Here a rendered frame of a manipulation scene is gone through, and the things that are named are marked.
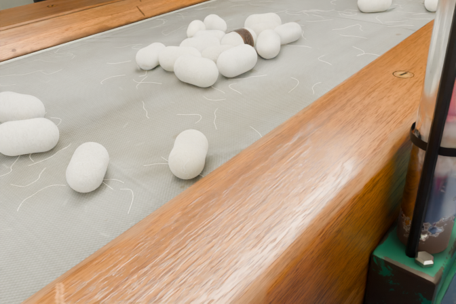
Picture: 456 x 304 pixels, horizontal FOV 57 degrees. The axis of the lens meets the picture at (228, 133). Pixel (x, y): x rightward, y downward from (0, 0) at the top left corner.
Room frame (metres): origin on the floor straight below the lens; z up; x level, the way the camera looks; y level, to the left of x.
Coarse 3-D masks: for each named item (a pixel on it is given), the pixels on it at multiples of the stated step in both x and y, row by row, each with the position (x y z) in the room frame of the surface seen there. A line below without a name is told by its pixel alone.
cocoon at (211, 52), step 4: (228, 44) 0.33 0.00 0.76; (208, 48) 0.33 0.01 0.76; (212, 48) 0.33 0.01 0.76; (216, 48) 0.33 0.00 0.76; (220, 48) 0.33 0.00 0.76; (224, 48) 0.33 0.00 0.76; (228, 48) 0.33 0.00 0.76; (204, 52) 0.33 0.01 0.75; (208, 52) 0.32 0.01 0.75; (212, 52) 0.32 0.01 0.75; (216, 52) 0.32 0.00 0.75; (220, 52) 0.33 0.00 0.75; (204, 56) 0.32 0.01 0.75; (208, 56) 0.32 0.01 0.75; (212, 56) 0.32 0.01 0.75; (216, 56) 0.32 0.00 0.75; (212, 60) 0.32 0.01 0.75; (216, 60) 0.32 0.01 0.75
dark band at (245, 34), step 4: (240, 28) 0.36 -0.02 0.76; (244, 28) 0.36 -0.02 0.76; (236, 32) 0.35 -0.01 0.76; (240, 32) 0.35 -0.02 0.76; (244, 32) 0.36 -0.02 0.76; (248, 32) 0.36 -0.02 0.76; (244, 36) 0.35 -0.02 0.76; (248, 36) 0.35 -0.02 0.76; (244, 40) 0.35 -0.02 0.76; (248, 40) 0.35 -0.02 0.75; (252, 40) 0.35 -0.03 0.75; (248, 44) 0.35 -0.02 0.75; (252, 44) 0.35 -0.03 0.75
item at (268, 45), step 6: (270, 30) 0.36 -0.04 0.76; (258, 36) 0.36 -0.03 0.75; (264, 36) 0.34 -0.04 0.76; (270, 36) 0.34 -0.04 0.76; (276, 36) 0.35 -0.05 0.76; (258, 42) 0.34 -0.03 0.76; (264, 42) 0.34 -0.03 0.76; (270, 42) 0.34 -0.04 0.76; (276, 42) 0.34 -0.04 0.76; (258, 48) 0.34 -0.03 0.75; (264, 48) 0.33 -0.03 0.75; (270, 48) 0.33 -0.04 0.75; (276, 48) 0.33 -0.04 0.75; (264, 54) 0.33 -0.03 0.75; (270, 54) 0.33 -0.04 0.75; (276, 54) 0.34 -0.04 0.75
